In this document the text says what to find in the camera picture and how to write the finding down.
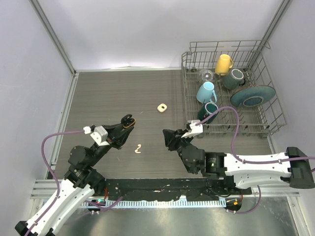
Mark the yellow mug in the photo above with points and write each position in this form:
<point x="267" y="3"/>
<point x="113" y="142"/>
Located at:
<point x="224" y="64"/>

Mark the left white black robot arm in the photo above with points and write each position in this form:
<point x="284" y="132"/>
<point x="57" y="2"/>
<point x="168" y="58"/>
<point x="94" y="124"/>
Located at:
<point x="80" y="182"/>

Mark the black gold-trimmed earbud case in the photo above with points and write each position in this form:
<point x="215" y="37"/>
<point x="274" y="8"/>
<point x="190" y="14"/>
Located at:
<point x="128" y="121"/>

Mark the beige earbud pair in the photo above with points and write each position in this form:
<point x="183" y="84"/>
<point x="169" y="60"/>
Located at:
<point x="137" y="150"/>

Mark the grey-green mug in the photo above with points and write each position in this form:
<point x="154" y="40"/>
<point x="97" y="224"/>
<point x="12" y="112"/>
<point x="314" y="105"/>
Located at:
<point x="233" y="79"/>

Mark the white slotted cable duct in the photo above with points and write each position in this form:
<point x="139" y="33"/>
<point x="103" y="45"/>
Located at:
<point x="182" y="203"/>

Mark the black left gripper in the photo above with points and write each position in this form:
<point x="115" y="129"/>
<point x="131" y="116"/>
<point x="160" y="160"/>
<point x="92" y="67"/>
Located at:
<point x="117" y="134"/>

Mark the light blue mug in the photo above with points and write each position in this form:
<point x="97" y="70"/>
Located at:
<point x="206" y="93"/>

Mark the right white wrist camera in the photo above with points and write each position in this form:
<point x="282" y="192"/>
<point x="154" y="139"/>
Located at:
<point x="193" y="128"/>

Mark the beige earbud charging case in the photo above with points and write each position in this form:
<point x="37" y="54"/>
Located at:
<point x="162" y="107"/>

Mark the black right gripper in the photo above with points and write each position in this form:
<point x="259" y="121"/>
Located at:
<point x="171" y="135"/>

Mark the teal ceramic plate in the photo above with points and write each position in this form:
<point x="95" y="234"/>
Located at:
<point x="252" y="96"/>

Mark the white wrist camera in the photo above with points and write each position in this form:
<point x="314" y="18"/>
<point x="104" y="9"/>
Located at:
<point x="193" y="128"/>
<point x="99" y="134"/>

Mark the grey wire dish rack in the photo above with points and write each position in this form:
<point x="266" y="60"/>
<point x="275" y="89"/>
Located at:
<point x="262" y="120"/>

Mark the dark teal mug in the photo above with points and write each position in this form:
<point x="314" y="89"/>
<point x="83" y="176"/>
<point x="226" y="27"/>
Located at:
<point x="206" y="110"/>

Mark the clear drinking glass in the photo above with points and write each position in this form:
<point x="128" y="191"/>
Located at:
<point x="205" y="75"/>

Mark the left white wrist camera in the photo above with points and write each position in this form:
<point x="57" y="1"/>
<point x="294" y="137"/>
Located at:
<point x="99" y="134"/>

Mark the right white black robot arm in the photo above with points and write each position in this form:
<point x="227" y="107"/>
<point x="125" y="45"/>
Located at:
<point x="291" y="166"/>

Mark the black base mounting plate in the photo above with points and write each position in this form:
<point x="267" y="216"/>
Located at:
<point x="167" y="189"/>

